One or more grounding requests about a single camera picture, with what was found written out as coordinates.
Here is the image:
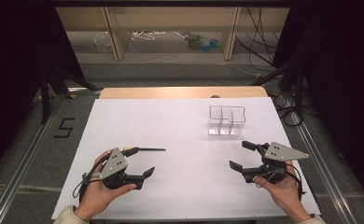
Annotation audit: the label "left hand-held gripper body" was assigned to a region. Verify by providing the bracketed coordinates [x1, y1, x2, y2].
[99, 147, 145, 190]

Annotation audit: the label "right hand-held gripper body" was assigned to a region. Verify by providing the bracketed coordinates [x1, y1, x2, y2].
[242, 141, 310, 185]

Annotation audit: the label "clear acrylic desk organizer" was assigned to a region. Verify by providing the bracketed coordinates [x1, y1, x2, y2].
[207, 105, 247, 137]

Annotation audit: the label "person's left hand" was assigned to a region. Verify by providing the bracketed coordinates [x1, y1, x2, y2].
[74, 148, 138, 222]

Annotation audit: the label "person's right hand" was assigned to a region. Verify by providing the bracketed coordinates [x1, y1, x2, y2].
[252, 160, 313, 223]

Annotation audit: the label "white table mat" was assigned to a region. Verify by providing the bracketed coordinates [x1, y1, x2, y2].
[50, 96, 322, 221]

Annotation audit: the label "black metal stand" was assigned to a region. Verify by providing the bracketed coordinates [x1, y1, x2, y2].
[39, 65, 101, 125]
[250, 61, 307, 117]

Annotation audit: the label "wooden table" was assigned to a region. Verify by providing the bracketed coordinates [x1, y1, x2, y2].
[99, 86, 269, 100]

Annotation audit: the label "black curtain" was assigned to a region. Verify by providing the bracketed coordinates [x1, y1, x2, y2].
[273, 0, 364, 214]
[0, 0, 85, 183]

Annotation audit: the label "colourful plastic toy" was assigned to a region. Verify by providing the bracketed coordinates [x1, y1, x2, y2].
[184, 32, 223, 53]

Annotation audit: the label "clear plastic bag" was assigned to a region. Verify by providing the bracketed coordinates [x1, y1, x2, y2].
[92, 32, 113, 52]

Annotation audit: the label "beige wooden shelf unit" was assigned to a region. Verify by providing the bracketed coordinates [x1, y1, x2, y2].
[55, 6, 291, 62]

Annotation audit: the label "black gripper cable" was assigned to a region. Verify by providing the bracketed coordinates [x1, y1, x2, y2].
[254, 163, 305, 201]

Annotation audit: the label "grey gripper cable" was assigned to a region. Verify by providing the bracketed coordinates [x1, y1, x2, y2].
[72, 172, 104, 200]

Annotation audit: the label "black floor cables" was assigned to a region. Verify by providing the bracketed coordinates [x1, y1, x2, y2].
[272, 92, 306, 127]

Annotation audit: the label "aluminium floor rail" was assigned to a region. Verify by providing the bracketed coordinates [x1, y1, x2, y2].
[290, 111, 359, 224]
[0, 102, 61, 224]

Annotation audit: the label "white floor cable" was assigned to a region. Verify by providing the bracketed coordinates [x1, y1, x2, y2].
[170, 58, 259, 77]

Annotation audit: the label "black hanging cables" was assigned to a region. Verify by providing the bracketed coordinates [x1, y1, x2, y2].
[235, 7, 281, 67]

